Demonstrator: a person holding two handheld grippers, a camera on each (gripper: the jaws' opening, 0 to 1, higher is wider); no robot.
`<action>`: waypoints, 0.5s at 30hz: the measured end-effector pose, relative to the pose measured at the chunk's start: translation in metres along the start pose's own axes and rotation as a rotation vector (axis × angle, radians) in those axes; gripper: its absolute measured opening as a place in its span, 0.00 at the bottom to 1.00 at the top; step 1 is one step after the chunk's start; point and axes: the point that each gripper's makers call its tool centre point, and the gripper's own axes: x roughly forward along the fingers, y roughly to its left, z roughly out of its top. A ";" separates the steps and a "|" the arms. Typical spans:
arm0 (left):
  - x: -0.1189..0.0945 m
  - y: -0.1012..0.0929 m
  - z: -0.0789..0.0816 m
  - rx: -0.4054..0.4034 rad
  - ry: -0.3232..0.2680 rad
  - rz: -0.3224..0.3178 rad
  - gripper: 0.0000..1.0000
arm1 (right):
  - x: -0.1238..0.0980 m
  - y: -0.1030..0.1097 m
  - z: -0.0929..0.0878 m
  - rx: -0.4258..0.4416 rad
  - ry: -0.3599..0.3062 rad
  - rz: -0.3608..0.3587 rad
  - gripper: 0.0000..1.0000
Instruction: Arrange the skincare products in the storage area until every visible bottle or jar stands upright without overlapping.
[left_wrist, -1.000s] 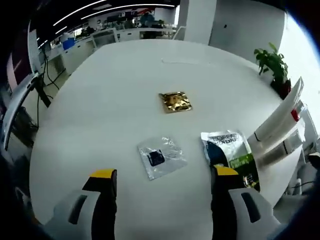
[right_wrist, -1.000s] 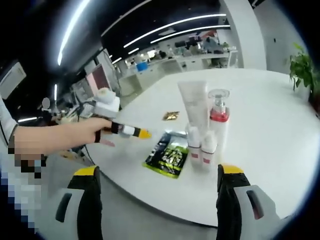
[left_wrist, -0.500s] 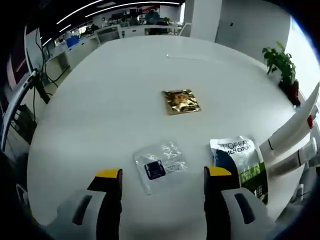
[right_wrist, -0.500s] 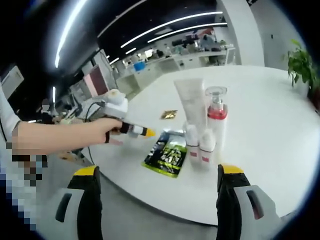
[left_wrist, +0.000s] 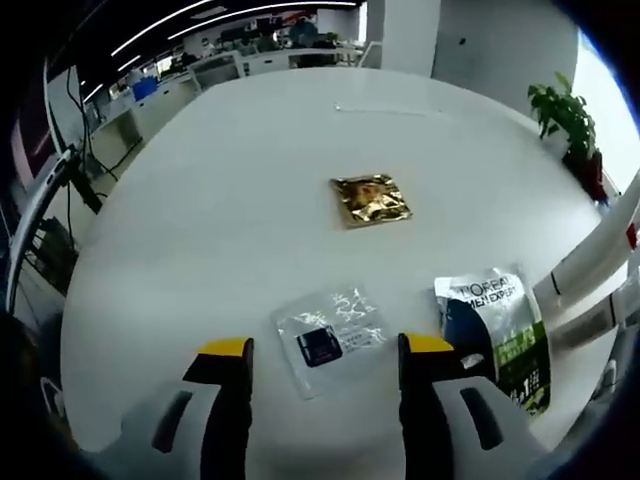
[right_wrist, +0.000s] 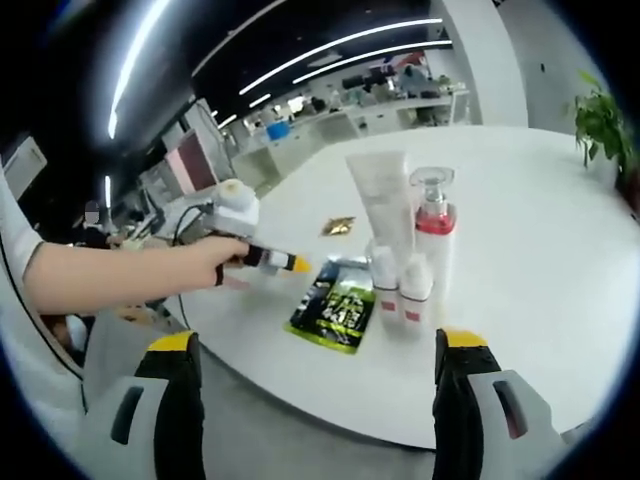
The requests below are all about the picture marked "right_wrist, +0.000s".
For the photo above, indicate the blue storage bin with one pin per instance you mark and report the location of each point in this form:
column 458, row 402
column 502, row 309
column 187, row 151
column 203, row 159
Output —
column 278, row 131

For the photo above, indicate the green black sachet packet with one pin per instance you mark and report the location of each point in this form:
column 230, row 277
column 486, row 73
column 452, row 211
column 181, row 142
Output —
column 335, row 310

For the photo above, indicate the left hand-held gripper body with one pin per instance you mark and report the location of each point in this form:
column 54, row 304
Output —
column 235, row 215

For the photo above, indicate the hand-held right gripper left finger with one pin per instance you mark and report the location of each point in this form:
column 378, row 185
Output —
column 182, row 400

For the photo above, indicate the green potted plant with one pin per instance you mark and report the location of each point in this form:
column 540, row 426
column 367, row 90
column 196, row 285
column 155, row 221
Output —
column 602, row 120

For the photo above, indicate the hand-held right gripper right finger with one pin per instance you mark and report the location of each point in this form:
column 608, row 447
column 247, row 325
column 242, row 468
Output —
column 452, row 410

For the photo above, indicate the white skincare tube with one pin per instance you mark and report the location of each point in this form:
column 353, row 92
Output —
column 382, row 200

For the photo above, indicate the long ceiling light strip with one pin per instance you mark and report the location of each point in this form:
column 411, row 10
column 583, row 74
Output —
column 375, row 56
column 127, row 65
column 340, row 45

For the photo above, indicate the row of white office desks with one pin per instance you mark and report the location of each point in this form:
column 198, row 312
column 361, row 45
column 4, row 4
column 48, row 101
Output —
column 375, row 117

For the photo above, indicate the small white skincare bottle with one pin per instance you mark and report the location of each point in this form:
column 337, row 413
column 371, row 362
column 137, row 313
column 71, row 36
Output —
column 386, row 290
column 415, row 295

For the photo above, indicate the gold foil wrapper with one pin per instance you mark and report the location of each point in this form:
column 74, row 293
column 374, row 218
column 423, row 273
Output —
column 338, row 225

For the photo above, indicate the dark red bag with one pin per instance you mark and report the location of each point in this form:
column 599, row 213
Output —
column 631, row 192

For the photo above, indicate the white skincare pump bottle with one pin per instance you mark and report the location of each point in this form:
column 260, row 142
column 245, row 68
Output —
column 437, row 260

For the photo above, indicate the person's left hand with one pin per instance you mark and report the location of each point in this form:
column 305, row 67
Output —
column 205, row 265

